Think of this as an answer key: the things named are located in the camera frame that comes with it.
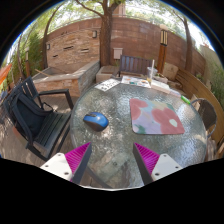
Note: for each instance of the dark slatted armchair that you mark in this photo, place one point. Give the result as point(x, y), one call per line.
point(135, 65)

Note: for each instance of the thick forked tree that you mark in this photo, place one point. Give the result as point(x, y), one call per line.
point(106, 36)

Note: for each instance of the beige wall box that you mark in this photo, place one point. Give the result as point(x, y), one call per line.
point(118, 53)

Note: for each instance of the white planter box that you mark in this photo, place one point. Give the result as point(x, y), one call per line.
point(162, 78)

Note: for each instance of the green marker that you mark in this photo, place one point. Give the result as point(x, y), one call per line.
point(185, 99)

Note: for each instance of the floral mouse pad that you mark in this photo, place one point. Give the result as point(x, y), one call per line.
point(156, 116)

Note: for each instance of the beige stone block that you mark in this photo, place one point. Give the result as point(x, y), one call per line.
point(170, 70)

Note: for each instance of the slim straight tree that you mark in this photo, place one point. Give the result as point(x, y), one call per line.
point(188, 46)

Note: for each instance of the blue computer mouse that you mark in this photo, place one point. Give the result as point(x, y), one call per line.
point(96, 120)

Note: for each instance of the stone raised bed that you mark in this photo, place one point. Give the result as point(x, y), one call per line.
point(66, 81)

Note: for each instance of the slim leaning tree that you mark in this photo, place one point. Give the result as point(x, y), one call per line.
point(45, 50)

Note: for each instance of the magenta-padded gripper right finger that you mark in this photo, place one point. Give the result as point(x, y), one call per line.
point(148, 157)

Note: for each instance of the colourful picture booklet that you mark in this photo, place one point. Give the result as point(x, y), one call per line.
point(135, 81)

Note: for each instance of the brown wicker chair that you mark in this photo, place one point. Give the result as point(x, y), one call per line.
point(206, 115)

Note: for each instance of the curved wooden bench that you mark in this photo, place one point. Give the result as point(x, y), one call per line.
point(198, 88)

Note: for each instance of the wooden lamp post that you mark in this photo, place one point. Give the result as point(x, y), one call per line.
point(162, 53)

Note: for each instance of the clear plastic cup with straw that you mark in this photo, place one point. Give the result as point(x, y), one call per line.
point(151, 74)

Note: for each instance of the concrete tree planter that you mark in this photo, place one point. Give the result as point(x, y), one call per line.
point(105, 75)

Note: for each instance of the black bag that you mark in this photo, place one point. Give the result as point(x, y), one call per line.
point(28, 116)

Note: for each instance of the black slatted patio chair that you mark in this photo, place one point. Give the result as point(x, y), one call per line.
point(50, 128)

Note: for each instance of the white book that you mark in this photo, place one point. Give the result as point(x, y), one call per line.
point(160, 86)

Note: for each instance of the thin pale book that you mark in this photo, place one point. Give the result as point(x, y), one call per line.
point(175, 92)

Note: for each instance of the white printed paper sheet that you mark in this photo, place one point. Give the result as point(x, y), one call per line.
point(107, 84)

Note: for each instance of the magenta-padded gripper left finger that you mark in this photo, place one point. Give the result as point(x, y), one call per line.
point(77, 156)

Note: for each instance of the dark wall lamp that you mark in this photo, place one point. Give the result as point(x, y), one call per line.
point(48, 46)
point(94, 34)

